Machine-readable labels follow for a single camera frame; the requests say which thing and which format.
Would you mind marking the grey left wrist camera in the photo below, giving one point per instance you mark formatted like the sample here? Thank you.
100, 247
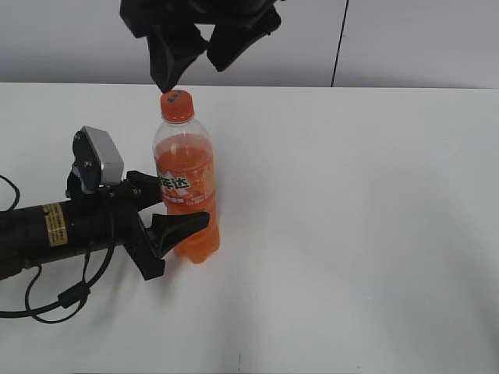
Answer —
97, 161

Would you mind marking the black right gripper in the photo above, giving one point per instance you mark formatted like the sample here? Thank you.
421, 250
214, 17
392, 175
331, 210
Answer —
174, 42

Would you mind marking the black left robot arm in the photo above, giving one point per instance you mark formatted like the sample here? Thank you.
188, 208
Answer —
33, 236

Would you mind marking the orange soda bottle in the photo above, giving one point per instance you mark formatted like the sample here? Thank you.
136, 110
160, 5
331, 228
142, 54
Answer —
184, 160

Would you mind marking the orange bottle cap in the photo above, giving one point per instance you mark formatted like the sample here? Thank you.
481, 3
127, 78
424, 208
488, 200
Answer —
177, 106

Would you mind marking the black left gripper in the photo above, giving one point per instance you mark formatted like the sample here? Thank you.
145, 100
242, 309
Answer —
110, 215

